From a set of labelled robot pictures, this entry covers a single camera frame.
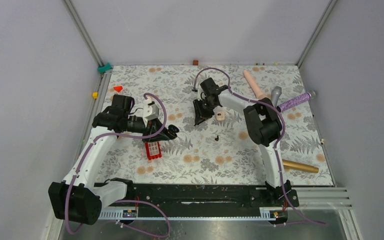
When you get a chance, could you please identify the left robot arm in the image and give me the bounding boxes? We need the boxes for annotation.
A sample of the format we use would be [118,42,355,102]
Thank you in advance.
[48,93,180,225]

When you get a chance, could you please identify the gold microphone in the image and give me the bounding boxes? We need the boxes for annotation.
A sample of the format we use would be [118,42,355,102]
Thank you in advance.
[282,159,319,173]

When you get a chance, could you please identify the beige earbuds charging case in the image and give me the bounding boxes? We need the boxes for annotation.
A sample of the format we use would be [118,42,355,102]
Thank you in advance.
[215,111,226,121]

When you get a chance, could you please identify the aluminium frame rail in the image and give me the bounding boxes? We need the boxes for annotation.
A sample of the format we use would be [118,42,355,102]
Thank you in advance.
[295,0,338,69]
[62,0,105,68]

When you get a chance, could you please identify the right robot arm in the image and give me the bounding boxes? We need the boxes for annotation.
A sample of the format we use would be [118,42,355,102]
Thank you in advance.
[192,78,291,206]

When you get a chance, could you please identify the red wedge block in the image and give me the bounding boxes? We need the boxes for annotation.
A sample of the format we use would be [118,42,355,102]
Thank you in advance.
[113,85,123,93]

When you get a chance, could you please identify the red tray with tiles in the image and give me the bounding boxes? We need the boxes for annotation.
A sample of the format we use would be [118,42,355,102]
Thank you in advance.
[145,141,162,161]

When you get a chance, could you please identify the floral table mat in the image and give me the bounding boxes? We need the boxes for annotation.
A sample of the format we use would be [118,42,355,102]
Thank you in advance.
[89,64,335,186]

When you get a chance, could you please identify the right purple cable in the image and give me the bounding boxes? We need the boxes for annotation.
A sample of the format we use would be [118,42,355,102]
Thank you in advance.
[193,67,327,228]

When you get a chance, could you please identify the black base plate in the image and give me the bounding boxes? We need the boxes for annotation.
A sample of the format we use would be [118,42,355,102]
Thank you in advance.
[126,183,299,217]

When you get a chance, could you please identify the teal block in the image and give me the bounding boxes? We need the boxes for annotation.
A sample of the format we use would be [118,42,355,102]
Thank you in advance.
[97,62,113,74]

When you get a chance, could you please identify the silver microphone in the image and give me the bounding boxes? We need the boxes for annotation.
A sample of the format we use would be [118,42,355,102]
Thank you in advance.
[270,86,282,108]

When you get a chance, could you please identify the purple glitter microphone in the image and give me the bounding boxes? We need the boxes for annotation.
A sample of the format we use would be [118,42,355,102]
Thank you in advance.
[276,90,317,112]

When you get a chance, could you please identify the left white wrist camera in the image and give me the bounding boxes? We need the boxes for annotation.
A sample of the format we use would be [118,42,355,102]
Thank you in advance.
[142,96,160,125]

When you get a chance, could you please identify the aluminium frame rail left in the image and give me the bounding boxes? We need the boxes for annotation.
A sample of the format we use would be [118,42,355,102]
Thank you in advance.
[62,0,105,68]

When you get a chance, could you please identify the black earbuds charging case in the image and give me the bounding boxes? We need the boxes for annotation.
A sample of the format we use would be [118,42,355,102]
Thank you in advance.
[167,124,180,135]

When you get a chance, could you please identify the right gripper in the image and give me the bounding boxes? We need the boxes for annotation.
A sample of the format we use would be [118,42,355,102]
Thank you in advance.
[193,98,218,125]

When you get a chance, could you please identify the aluminium frame rail right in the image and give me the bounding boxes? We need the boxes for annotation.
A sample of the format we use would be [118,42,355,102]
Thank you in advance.
[295,0,338,69]

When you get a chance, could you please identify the pink microphone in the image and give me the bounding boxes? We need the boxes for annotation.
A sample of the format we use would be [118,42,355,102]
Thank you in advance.
[242,70,267,100]

